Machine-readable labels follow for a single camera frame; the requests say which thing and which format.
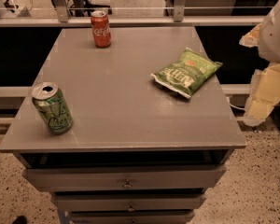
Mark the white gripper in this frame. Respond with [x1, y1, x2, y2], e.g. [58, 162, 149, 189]
[239, 0, 280, 126]

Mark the red coke can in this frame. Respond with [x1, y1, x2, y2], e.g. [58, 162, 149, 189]
[91, 10, 111, 48]

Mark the green soda can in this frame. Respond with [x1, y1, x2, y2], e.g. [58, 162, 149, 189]
[32, 82, 73, 134]

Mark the green chip bag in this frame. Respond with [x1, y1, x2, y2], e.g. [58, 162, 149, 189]
[151, 47, 223, 99]

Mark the top grey drawer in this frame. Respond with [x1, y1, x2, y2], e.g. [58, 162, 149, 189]
[22, 164, 226, 192]

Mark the grey drawer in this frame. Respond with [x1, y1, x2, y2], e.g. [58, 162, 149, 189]
[70, 210, 194, 224]
[22, 164, 226, 192]
[52, 193, 206, 212]

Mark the grey drawer cabinet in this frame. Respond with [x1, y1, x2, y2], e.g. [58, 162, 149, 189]
[0, 26, 247, 224]

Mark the middle grey drawer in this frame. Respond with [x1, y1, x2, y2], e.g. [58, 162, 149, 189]
[52, 193, 206, 212]

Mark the bottom grey drawer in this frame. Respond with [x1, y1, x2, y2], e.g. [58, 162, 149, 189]
[70, 210, 194, 224]

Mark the white cable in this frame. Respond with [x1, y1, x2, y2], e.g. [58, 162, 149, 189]
[227, 97, 246, 112]

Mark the metal railing frame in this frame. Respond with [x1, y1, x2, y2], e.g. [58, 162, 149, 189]
[0, 0, 264, 27]

